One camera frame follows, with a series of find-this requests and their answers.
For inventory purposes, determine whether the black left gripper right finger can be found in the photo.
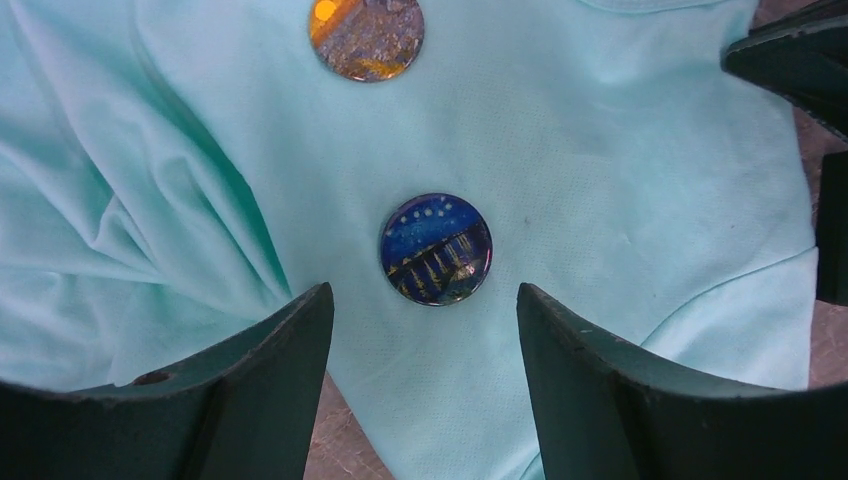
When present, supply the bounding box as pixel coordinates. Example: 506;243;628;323
517;283;847;479

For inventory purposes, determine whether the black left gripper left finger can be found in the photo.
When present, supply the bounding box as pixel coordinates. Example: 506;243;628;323
1;283;334;479

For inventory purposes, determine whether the mint green garment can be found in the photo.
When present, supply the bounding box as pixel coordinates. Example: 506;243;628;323
1;1;817;479

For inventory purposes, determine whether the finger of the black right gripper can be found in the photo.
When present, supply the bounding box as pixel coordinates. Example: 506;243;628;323
722;0;847;141
816;152;847;306

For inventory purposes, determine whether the orange round brooch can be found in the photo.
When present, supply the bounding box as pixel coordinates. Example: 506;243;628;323
308;0;425;83

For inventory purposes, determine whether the blue starry round brooch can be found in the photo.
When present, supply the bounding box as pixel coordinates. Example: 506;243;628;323
379;193;493;307

